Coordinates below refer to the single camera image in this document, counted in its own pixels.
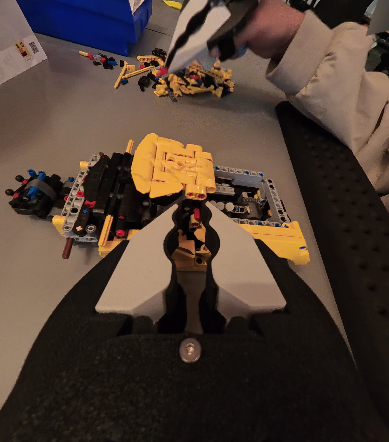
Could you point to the yellow toy car chassis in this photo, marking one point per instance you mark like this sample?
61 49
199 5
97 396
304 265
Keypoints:
170 162

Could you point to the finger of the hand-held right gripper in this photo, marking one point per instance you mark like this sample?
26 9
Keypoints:
212 31
181 38

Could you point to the white papers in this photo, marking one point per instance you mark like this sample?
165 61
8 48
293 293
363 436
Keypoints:
136 5

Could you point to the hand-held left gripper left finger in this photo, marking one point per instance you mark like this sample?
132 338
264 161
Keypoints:
136 276

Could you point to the yellow toy fender subassembly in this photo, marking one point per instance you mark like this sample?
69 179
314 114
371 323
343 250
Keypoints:
193 245

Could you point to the black dotted desk mat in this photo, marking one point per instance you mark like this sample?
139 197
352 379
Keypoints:
360 262

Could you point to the person's right hand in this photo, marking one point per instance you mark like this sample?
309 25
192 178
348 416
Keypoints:
270 27

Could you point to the yellow sticky note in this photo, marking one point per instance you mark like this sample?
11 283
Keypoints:
172 3

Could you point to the blue plastic bin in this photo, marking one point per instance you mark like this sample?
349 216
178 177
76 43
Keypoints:
77 21

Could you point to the grey desk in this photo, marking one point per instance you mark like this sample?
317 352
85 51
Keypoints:
29 138

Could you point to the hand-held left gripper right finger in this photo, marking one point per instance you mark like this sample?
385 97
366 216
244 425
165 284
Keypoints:
246 276

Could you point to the toy car instruction booklet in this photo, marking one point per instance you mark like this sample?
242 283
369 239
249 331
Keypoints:
1 48

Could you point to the person's right forearm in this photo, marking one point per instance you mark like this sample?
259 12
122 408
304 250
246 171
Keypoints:
339 83

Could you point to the pile of small toy pieces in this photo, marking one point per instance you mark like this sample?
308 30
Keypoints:
187 79

